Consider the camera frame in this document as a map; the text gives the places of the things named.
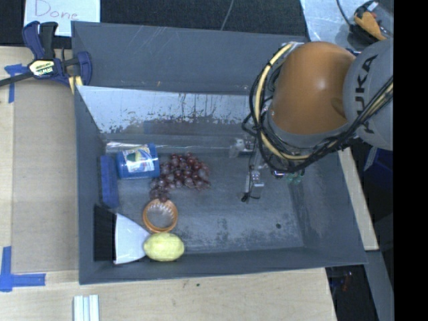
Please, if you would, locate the red grape bunch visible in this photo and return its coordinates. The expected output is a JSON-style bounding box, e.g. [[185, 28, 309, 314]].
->
[[148, 151, 212, 204]]

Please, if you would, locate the blue sponge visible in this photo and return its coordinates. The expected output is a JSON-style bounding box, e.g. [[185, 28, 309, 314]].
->
[[100, 154, 120, 209]]

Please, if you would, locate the yellow lemon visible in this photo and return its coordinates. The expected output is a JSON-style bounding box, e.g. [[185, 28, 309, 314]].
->
[[142, 232, 186, 263]]

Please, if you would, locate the grey metal bin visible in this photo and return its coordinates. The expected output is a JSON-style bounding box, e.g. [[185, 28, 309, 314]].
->
[[70, 21, 369, 286]]

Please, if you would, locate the orange ring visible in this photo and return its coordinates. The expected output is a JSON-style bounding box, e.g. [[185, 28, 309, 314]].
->
[[142, 198, 179, 234]]

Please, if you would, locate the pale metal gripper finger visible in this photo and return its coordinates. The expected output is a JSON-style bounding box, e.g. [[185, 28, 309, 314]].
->
[[241, 175, 253, 203], [251, 171, 265, 201]]

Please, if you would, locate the black and white brush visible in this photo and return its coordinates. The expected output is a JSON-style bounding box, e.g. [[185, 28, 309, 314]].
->
[[93, 204, 151, 265]]

